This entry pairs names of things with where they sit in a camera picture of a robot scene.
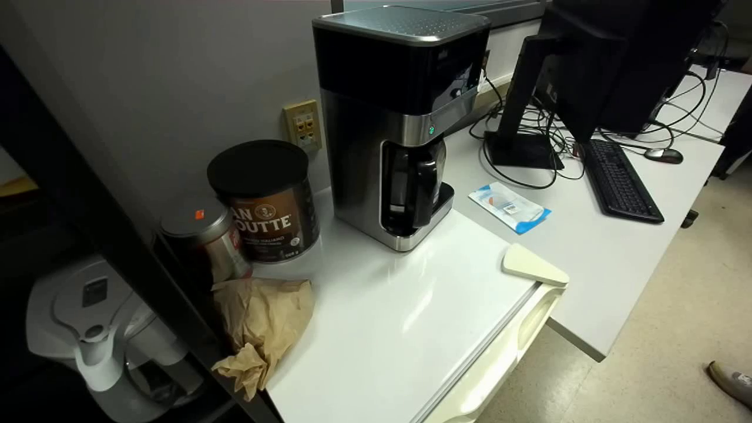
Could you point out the black and steel coffeemaker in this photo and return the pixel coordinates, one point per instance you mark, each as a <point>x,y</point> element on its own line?
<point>392,73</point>

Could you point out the glass coffee carafe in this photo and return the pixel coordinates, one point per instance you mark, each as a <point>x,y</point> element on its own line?
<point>412,181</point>

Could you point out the brown coffee can black lid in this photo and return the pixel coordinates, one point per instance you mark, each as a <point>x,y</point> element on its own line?
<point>264,184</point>

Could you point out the white mini fridge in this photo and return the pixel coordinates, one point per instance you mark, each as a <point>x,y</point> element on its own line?
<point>424,337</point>

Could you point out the blue white wipes packet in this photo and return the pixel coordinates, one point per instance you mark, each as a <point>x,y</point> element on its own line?
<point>512,208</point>

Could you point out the crumpled brown paper bag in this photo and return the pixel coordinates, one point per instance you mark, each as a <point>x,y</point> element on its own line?
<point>264,321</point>

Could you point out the black monitor stand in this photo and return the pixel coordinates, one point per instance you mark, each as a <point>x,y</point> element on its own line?
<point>509,147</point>

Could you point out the steel canister with lid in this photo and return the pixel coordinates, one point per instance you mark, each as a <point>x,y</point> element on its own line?
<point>206,238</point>

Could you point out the black computer keyboard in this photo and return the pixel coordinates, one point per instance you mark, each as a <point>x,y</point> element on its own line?
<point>617,184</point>

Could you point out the black computer monitor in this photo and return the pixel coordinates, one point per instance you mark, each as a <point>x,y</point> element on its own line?
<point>617,59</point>

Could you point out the black computer mouse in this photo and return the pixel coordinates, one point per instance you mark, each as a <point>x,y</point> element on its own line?
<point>667,156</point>

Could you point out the grey shoe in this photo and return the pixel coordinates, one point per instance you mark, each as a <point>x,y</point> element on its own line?
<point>734,385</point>

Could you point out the beige wall outlet plate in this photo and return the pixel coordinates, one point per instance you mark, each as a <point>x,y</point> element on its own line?
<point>305,125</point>

